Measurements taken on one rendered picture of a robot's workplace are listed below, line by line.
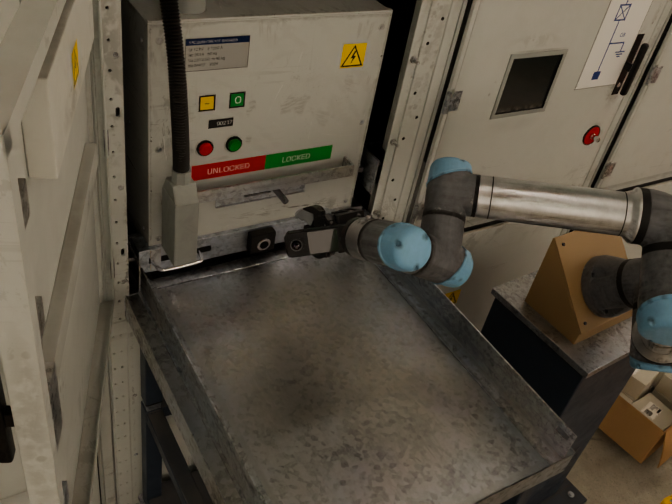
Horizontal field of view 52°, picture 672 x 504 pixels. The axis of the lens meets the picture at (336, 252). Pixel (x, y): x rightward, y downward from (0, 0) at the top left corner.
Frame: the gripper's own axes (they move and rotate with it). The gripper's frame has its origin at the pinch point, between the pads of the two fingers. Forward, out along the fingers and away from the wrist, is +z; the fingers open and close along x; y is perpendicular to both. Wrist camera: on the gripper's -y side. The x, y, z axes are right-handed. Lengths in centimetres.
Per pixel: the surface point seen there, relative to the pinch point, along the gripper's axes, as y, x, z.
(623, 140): 110, 3, 8
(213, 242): -11.6, -2.9, 17.4
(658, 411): 143, -97, 19
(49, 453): -56, -7, -51
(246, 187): -6.5, 8.7, 7.5
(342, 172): 16.3, 8.3, 7.6
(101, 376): -41.6, -19.4, 2.1
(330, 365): -1.7, -25.9, -10.1
